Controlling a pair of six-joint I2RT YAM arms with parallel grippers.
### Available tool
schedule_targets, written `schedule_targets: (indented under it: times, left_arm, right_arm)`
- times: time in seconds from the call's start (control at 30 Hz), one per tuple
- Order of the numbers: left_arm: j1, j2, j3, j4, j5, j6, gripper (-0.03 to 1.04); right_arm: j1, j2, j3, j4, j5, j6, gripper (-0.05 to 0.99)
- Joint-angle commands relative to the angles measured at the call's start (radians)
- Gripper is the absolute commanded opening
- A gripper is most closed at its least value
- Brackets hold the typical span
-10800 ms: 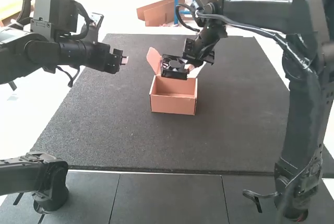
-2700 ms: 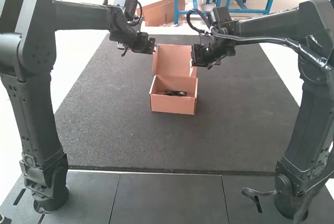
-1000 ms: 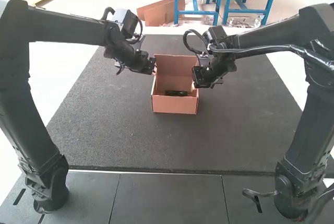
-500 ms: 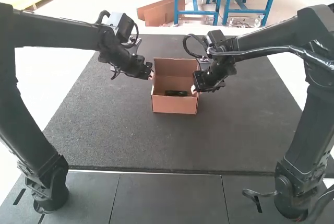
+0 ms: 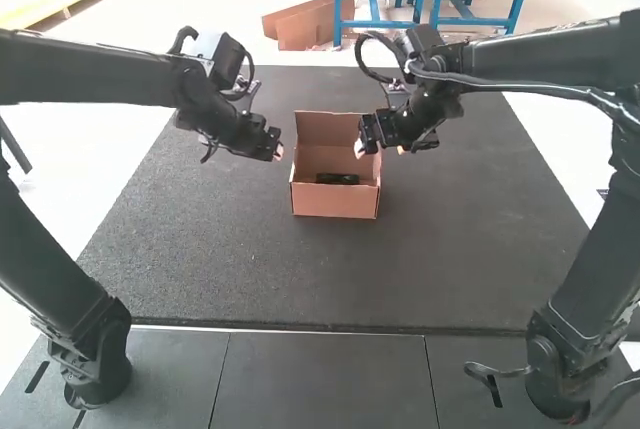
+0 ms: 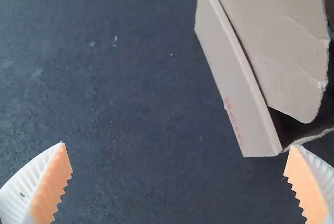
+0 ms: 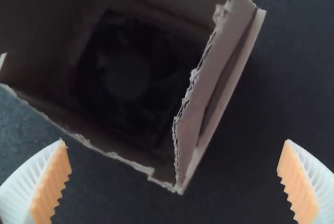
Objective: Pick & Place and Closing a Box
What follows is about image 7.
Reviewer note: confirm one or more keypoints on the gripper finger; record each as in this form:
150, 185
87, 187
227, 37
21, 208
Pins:
28, 190
310, 187

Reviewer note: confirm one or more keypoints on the cardboard box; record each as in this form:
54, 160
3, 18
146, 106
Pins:
224, 64

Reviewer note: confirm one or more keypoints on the black mat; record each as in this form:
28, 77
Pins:
292, 77

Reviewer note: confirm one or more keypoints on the black square fan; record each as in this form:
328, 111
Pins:
125, 77

